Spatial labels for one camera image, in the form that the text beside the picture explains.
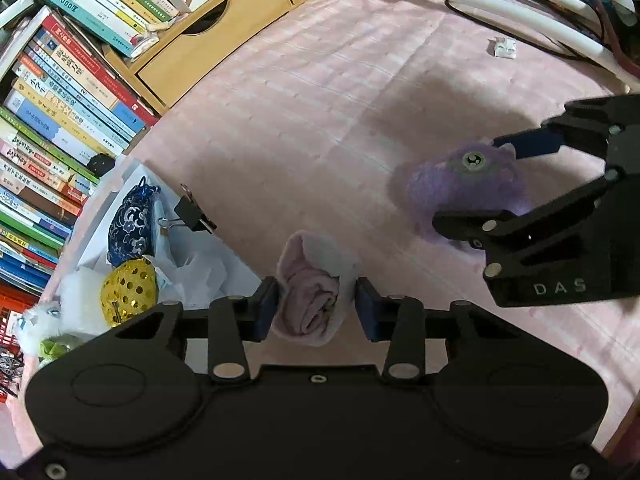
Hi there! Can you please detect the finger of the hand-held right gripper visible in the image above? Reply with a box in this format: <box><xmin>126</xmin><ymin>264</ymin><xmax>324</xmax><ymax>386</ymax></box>
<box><xmin>432</xmin><ymin>157</ymin><xmax>640</xmax><ymax>308</ymax></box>
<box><xmin>492</xmin><ymin>94</ymin><xmax>640</xmax><ymax>161</ymax></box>

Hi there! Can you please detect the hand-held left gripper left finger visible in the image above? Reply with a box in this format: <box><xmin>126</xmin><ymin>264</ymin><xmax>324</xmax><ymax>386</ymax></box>
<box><xmin>112</xmin><ymin>276</ymin><xmax>280</xmax><ymax>386</ymax></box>

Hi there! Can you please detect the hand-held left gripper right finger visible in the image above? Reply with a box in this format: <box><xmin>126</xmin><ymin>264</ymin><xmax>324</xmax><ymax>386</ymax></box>
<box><xmin>354</xmin><ymin>277</ymin><xmax>526</xmax><ymax>386</ymax></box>

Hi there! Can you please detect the purple felt plush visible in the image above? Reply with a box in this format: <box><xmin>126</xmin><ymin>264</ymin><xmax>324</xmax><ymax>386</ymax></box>
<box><xmin>392</xmin><ymin>141</ymin><xmax>532</xmax><ymax>243</ymax></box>

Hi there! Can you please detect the pink towel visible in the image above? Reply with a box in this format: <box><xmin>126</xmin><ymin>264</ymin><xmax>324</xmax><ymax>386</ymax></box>
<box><xmin>270</xmin><ymin>230</ymin><xmax>360</xmax><ymax>348</ymax></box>

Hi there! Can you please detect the yellow perforated ball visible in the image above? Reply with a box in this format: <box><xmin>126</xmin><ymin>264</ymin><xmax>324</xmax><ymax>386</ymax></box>
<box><xmin>101</xmin><ymin>257</ymin><xmax>160</xmax><ymax>328</ymax></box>

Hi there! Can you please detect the white storage box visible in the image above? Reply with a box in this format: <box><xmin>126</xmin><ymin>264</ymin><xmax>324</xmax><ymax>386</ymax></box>
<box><xmin>45</xmin><ymin>159</ymin><xmax>263</xmax><ymax>346</ymax></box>

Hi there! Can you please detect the white crumpled plastic bag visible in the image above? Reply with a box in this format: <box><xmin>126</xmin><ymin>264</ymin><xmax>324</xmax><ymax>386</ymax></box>
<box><xmin>150</xmin><ymin>200</ymin><xmax>228</xmax><ymax>311</ymax></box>

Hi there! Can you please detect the black binder clip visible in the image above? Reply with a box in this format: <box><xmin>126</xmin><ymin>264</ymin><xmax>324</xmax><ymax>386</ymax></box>
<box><xmin>159</xmin><ymin>182</ymin><xmax>218</xmax><ymax>235</ymax></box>

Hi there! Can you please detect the blue floral pouch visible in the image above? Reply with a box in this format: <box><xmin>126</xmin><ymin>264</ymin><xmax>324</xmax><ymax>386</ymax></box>
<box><xmin>107</xmin><ymin>177</ymin><xmax>163</xmax><ymax>268</ymax></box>

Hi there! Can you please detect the pink quilted blanket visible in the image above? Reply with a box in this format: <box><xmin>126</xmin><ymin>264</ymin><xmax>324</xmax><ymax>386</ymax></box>
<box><xmin>0</xmin><ymin>0</ymin><xmax>640</xmax><ymax>461</ymax></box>

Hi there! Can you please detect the white fluffy toy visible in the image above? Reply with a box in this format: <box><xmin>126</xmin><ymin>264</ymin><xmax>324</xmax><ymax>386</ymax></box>
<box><xmin>12</xmin><ymin>267</ymin><xmax>108</xmax><ymax>356</ymax></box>

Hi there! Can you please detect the small black box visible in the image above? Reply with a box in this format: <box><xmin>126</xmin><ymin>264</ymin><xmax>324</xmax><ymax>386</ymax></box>
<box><xmin>86</xmin><ymin>152</ymin><xmax>117</xmax><ymax>178</ymax></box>

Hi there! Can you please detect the red plastic crate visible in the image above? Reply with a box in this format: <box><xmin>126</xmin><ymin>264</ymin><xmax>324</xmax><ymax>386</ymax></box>
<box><xmin>0</xmin><ymin>280</ymin><xmax>31</xmax><ymax>406</ymax></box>

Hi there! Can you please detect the wooden drawer organizer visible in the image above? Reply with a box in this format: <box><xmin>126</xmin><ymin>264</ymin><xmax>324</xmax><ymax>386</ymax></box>
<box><xmin>102</xmin><ymin>0</ymin><xmax>326</xmax><ymax>118</ymax></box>

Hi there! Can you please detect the miniature bicycle model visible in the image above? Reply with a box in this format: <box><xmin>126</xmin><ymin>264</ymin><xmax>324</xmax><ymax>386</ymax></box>
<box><xmin>0</xmin><ymin>347</ymin><xmax>26</xmax><ymax>401</ymax></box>

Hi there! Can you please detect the row of tall picture books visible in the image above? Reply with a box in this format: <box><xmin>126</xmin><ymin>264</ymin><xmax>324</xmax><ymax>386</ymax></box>
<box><xmin>0</xmin><ymin>7</ymin><xmax>160</xmax><ymax>296</ymax></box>

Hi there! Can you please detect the row of slim paperback books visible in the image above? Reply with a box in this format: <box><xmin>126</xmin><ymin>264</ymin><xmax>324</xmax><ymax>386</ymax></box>
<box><xmin>14</xmin><ymin>0</ymin><xmax>181</xmax><ymax>58</ymax></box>

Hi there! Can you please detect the black cable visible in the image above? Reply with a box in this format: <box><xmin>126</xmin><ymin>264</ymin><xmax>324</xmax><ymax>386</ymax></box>
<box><xmin>385</xmin><ymin>0</ymin><xmax>640</xmax><ymax>96</ymax></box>

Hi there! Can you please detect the white tube frame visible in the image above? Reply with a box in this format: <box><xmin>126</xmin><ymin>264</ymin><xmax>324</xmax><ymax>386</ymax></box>
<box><xmin>318</xmin><ymin>0</ymin><xmax>640</xmax><ymax>93</ymax></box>

